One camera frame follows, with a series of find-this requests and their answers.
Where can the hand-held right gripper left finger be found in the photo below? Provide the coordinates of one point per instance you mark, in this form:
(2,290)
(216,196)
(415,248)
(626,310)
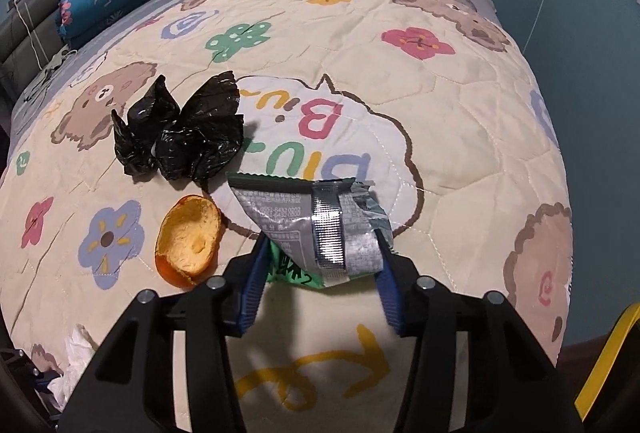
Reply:
(252,283)

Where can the orange peel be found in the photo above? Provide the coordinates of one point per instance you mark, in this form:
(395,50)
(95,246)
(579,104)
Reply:
(187,238)

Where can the small grey cloth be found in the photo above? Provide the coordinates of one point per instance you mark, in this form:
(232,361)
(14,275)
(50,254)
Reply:
(50,74)

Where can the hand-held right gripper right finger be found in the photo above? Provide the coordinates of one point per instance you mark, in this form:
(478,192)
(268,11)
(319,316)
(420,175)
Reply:
(387,298)

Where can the white tissue paper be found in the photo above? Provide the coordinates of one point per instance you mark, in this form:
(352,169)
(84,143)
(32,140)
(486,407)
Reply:
(75,353)

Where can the grey padded headboard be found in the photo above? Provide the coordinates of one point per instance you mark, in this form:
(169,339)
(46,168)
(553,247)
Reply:
(20,33)

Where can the yellow-rimmed trash bin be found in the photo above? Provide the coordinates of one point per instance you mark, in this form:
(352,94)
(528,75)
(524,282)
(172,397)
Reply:
(612,363)

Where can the green snack packet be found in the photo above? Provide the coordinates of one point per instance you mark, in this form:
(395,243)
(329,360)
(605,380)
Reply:
(300,218)

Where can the bow-shaped black plastic bag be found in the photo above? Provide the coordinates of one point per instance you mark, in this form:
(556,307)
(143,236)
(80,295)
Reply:
(190,133)

